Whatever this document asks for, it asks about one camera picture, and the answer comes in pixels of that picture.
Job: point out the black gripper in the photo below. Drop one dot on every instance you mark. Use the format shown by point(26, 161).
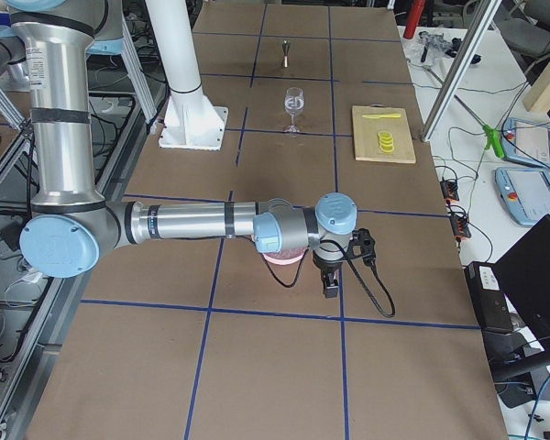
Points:
point(326, 264)

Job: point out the teach pendant near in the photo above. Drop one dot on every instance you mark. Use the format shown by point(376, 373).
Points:
point(525, 193)

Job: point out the teach pendant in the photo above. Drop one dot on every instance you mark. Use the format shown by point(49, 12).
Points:
point(526, 142)
point(525, 193)

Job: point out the teach pendant far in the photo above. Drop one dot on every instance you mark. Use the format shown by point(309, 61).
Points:
point(526, 142)

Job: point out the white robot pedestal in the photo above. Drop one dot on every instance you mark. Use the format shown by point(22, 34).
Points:
point(191, 121)

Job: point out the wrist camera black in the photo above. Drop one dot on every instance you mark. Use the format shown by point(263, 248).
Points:
point(362, 246)

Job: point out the black box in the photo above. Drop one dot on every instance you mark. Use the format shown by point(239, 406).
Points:
point(488, 300)

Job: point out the aluminium frame post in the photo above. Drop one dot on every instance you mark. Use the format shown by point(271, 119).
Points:
point(478, 27)

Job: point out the yellow plastic knife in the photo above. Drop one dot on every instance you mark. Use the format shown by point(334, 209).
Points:
point(382, 116)

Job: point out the steel double jigger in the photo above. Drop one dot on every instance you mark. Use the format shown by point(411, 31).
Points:
point(285, 46)

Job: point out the green handled reacher grabber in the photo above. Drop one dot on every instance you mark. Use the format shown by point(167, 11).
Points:
point(492, 137)

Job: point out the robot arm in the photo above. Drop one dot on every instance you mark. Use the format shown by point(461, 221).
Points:
point(73, 225)

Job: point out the black laptop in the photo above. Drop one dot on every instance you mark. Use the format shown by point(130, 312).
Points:
point(523, 274)

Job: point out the pink bowl of ice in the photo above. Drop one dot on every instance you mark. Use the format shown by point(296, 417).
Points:
point(285, 257)

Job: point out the wooden cutting board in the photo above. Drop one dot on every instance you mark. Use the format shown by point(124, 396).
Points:
point(366, 140)

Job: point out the clear wine glass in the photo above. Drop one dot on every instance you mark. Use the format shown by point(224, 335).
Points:
point(293, 105)

